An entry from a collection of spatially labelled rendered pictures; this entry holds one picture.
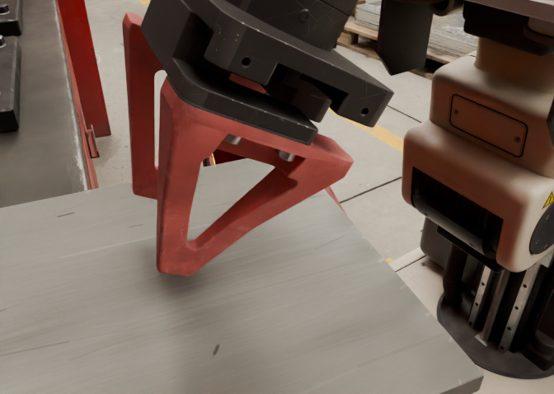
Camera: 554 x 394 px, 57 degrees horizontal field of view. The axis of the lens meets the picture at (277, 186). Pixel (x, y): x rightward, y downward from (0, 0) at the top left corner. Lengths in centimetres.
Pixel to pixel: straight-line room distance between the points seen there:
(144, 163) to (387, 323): 12
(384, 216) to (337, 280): 174
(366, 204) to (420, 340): 181
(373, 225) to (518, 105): 125
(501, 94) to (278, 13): 59
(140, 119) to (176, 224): 6
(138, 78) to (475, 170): 58
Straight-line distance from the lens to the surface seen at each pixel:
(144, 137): 23
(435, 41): 329
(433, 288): 130
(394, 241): 186
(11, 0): 120
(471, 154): 76
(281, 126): 16
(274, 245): 25
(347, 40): 365
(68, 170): 58
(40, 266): 26
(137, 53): 22
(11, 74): 79
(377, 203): 203
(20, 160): 62
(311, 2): 17
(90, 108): 253
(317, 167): 17
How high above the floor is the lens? 116
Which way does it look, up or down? 34 degrees down
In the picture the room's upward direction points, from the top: straight up
